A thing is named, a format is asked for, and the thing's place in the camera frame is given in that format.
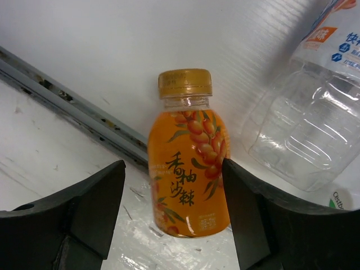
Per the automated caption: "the aluminium front rail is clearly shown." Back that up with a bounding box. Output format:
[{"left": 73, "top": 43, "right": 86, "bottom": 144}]
[{"left": 1, "top": 47, "right": 148, "bottom": 173}]

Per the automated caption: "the clear bottle green label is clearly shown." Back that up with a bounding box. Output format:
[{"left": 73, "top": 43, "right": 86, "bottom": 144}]
[{"left": 328, "top": 187, "right": 359, "bottom": 210}]

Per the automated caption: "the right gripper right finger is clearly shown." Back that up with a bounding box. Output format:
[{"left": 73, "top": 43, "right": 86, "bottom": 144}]
[{"left": 222, "top": 159, "right": 359, "bottom": 269}]

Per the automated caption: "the clear bottle blue orange label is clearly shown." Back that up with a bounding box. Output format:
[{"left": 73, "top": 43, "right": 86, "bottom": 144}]
[{"left": 242, "top": 1, "right": 359, "bottom": 192}]

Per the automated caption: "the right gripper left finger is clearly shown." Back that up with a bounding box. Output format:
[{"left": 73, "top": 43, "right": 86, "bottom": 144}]
[{"left": 1, "top": 160, "right": 125, "bottom": 269}]

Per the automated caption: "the orange sea-buckthorn juice bottle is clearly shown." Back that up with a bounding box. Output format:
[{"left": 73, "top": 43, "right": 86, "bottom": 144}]
[{"left": 147, "top": 69, "right": 230, "bottom": 238}]

